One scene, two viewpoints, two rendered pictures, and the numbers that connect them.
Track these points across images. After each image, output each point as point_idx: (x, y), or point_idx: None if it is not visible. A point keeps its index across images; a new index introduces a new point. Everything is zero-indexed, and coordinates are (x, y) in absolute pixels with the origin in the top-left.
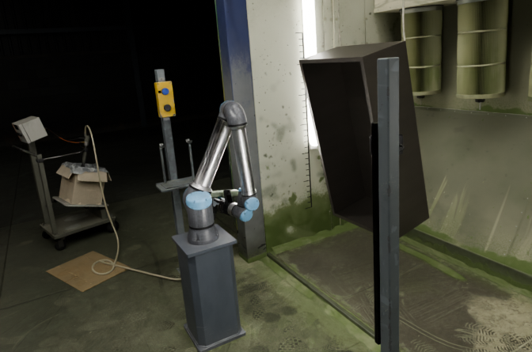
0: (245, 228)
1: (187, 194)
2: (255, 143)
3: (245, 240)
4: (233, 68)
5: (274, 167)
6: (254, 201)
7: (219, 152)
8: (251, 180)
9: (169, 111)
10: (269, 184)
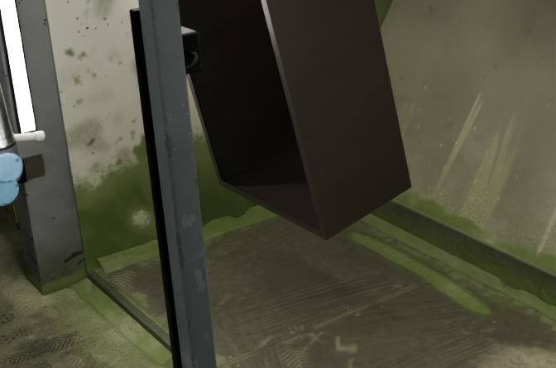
0: (31, 217)
1: None
2: (42, 25)
3: (34, 244)
4: None
5: (93, 78)
6: (11, 161)
7: None
8: (0, 116)
9: None
10: (83, 118)
